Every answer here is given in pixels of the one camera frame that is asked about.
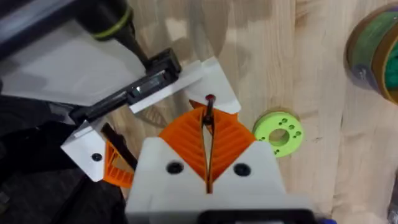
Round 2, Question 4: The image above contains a green disc with holes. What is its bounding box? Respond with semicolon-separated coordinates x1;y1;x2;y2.
251;110;305;158

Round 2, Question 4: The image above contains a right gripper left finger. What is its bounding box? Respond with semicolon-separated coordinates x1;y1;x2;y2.
126;108;210;206

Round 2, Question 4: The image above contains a black screw with red head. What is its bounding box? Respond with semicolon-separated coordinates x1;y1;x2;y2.
201;94;217;126

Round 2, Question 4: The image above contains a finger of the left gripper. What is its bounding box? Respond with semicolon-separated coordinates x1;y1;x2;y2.
185;56;243;115

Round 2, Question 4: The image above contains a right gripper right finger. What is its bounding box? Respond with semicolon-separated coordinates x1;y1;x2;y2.
210;107;290;203

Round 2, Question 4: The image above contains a black cable with green ring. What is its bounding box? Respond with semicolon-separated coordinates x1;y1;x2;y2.
73;0;154;72

